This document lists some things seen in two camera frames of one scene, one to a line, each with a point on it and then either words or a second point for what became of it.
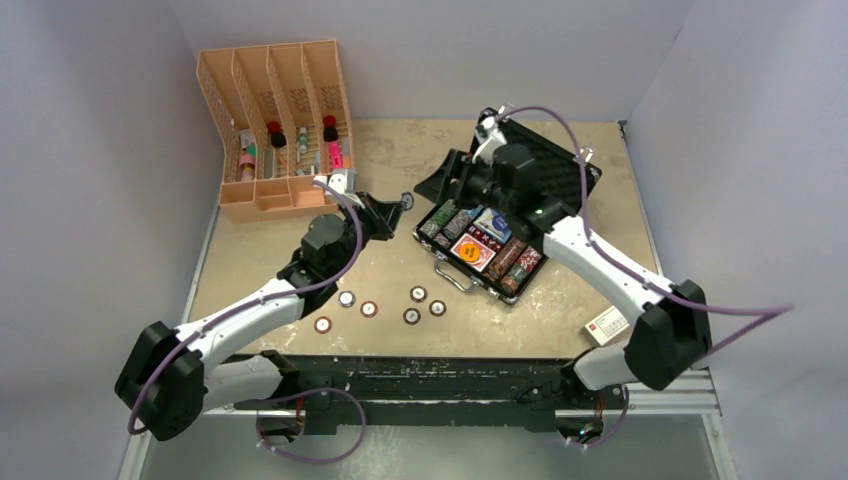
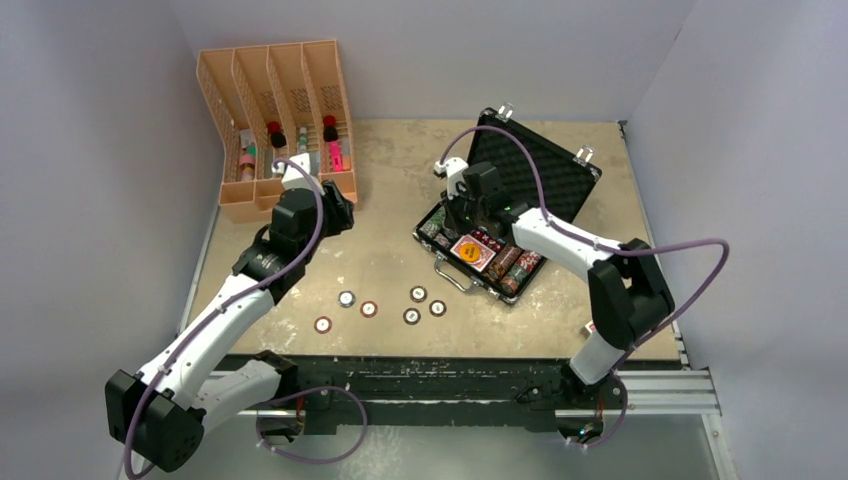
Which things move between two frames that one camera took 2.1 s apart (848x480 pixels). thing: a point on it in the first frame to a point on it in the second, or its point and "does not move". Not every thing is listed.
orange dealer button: [469, 252] does not move
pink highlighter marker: [336, 154] does not move
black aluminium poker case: [481, 243] does not move
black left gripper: [381, 215] to [339, 210]
